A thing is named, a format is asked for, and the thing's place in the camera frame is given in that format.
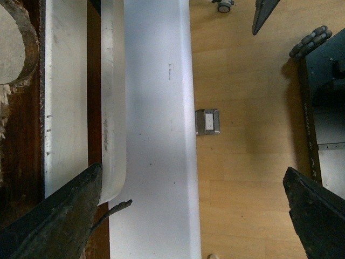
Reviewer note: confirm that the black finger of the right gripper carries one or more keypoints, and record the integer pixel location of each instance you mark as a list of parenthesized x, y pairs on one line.
[(264, 8)]

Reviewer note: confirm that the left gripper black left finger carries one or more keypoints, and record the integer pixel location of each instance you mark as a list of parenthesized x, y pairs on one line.
[(59, 226)]

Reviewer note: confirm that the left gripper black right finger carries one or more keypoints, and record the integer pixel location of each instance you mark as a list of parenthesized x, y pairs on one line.
[(317, 215)]

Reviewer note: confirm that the wooden drawer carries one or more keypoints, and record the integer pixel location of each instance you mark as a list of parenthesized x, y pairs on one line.
[(21, 173)]

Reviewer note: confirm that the dark mobile robot base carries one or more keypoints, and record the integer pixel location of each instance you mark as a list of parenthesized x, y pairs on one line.
[(322, 94)]

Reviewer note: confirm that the grey caster wheel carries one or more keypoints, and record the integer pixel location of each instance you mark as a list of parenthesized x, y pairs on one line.
[(223, 6)]

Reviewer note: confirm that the grey mecanum wheel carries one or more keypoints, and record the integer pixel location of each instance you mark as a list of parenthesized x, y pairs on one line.
[(310, 42)]

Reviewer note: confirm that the metal floor outlet box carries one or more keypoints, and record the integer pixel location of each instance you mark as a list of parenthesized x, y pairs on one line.
[(207, 122)]

